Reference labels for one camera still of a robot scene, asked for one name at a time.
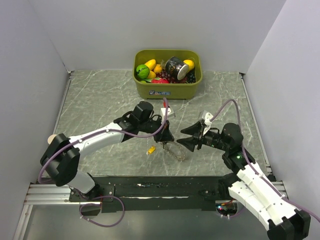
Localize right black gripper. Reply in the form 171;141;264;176
176;120;230;152

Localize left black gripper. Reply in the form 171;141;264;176
138;116;175;143

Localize large metal keyring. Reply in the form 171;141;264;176
161;141;187;162

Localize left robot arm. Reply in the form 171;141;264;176
37;99;175;201

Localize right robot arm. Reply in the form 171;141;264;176
177;120;311;240

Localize yellow tag key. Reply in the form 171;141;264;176
146;146;156;155

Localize olive green plastic bin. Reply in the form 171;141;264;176
133;49;203;100

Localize red toy dragonfruit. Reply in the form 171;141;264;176
151;77;170;84

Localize dark toy grapes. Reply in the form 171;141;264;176
186;71;197;84

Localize small yellow toy lemon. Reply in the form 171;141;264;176
147;70;156;79

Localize orange toy fruit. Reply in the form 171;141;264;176
153;64;163;74

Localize green toy watermelon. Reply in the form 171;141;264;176
135;64;150;80

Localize black printed can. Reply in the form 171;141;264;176
165;56;189;81

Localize yellow toy lemon right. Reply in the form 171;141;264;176
183;59;195;72

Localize yellow toy mango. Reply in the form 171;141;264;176
145;59;157;71

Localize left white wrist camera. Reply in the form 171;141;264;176
160;107;176;122

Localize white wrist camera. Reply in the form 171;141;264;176
199;110;214;135
160;107;176;122

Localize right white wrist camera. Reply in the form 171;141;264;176
199;110;214;135

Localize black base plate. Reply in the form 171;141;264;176
69;173;236;213

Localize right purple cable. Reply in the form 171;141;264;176
209;99;320;223

